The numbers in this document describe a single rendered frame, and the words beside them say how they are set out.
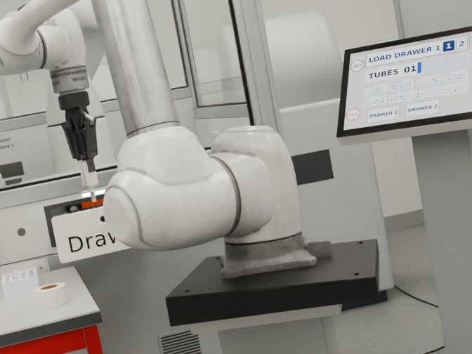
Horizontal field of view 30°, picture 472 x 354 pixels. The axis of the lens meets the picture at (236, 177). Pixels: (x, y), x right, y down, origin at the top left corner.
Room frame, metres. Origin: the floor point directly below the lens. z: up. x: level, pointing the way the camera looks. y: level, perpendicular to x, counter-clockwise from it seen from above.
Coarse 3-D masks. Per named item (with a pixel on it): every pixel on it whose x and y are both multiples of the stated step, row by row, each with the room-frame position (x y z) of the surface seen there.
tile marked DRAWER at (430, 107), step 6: (420, 102) 2.39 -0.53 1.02; (426, 102) 2.38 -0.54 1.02; (432, 102) 2.37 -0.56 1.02; (438, 102) 2.36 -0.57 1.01; (408, 108) 2.39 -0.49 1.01; (414, 108) 2.38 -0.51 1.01; (420, 108) 2.37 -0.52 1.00; (426, 108) 2.36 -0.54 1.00; (432, 108) 2.36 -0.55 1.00; (438, 108) 2.35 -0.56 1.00; (408, 114) 2.38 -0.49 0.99; (414, 114) 2.37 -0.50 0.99; (420, 114) 2.36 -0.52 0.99; (426, 114) 2.35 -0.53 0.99
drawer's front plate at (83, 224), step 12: (60, 216) 2.05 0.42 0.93; (72, 216) 2.05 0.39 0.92; (84, 216) 2.06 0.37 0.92; (96, 216) 2.07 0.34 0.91; (60, 228) 2.04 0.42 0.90; (72, 228) 2.05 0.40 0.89; (84, 228) 2.06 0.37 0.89; (96, 228) 2.06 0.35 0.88; (60, 240) 2.04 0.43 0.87; (72, 240) 2.05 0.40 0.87; (84, 240) 2.06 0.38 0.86; (96, 240) 2.06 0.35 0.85; (108, 240) 2.07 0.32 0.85; (60, 252) 2.04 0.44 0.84; (72, 252) 2.05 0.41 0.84; (84, 252) 2.05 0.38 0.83; (96, 252) 2.06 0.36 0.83; (108, 252) 2.07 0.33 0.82
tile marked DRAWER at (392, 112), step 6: (378, 108) 2.44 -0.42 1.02; (384, 108) 2.43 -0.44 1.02; (390, 108) 2.42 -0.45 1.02; (396, 108) 2.41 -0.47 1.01; (372, 114) 2.44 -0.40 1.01; (378, 114) 2.43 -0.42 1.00; (384, 114) 2.42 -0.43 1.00; (390, 114) 2.41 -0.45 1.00; (396, 114) 2.40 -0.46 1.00; (372, 120) 2.42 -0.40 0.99; (378, 120) 2.41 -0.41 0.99; (384, 120) 2.41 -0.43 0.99
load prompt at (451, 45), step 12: (468, 36) 2.44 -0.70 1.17; (396, 48) 2.54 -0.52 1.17; (408, 48) 2.51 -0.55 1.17; (420, 48) 2.49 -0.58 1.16; (432, 48) 2.47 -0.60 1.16; (444, 48) 2.46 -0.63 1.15; (456, 48) 2.44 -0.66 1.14; (468, 48) 2.42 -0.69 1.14; (372, 60) 2.55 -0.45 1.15; (384, 60) 2.53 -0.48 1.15; (396, 60) 2.51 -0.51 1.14
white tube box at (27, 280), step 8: (24, 272) 2.16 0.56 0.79; (32, 272) 2.13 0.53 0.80; (8, 280) 2.08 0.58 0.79; (16, 280) 2.04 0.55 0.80; (24, 280) 2.05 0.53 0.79; (32, 280) 2.05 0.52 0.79; (8, 288) 2.04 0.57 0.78; (16, 288) 2.04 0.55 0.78; (24, 288) 2.05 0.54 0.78; (32, 288) 2.05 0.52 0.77; (8, 296) 2.04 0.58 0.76
